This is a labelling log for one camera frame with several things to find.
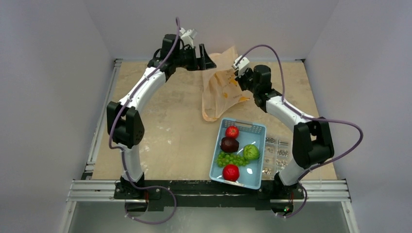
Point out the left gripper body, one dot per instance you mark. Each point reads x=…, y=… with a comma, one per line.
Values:
x=188, y=59

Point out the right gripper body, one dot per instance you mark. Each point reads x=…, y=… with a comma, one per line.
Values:
x=242, y=79

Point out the orange banana print plastic bag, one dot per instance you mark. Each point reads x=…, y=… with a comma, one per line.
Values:
x=221, y=91

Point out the small red fake apple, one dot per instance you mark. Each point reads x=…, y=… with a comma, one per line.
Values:
x=232, y=132

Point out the dark purple fake fruit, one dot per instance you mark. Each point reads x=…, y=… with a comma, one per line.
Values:
x=229, y=145

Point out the green fake fruit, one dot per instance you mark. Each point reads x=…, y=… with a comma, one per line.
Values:
x=251, y=152

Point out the green fake grape bunch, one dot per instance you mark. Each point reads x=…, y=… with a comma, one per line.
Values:
x=224, y=159

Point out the large red fake apple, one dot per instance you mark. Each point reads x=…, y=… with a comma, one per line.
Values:
x=231, y=172

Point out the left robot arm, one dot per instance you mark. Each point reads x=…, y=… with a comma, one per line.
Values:
x=124, y=123

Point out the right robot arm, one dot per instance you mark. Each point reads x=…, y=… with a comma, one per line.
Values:
x=311, y=143

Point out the clear plastic screw box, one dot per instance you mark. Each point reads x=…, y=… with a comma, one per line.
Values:
x=278, y=159

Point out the light blue plastic basket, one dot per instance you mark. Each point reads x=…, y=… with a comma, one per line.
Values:
x=250, y=133

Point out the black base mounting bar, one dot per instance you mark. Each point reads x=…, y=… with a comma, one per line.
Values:
x=158, y=194

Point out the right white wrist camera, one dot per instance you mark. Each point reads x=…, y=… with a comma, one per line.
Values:
x=241, y=64

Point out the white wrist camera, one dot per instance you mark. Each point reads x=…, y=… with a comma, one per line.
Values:
x=187, y=37
x=241, y=64

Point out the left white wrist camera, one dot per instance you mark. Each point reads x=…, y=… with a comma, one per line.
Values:
x=187, y=37

